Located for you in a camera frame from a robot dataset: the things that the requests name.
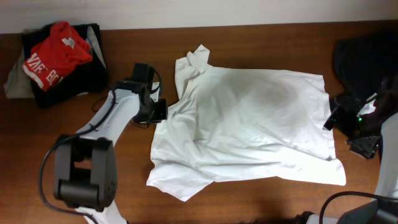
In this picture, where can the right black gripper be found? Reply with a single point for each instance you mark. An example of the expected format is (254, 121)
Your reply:
(346, 115)

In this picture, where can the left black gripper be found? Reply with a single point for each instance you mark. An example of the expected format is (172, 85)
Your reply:
(161, 112)

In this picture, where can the white t-shirt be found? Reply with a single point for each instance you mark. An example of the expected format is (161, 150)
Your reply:
(242, 124)

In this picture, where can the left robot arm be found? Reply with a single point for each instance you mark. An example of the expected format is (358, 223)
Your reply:
(85, 172)

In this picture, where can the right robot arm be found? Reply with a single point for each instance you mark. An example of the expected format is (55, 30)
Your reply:
(376, 135)

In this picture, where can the dark garment at right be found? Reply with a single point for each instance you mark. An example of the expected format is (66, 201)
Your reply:
(362, 63)

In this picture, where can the black folded garment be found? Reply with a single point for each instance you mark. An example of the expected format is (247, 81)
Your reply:
(91, 77)

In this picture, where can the red printed t-shirt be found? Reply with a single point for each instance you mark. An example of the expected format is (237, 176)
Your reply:
(57, 56)

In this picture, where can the grey folded garment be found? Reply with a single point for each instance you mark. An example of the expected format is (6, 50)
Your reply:
(18, 83)

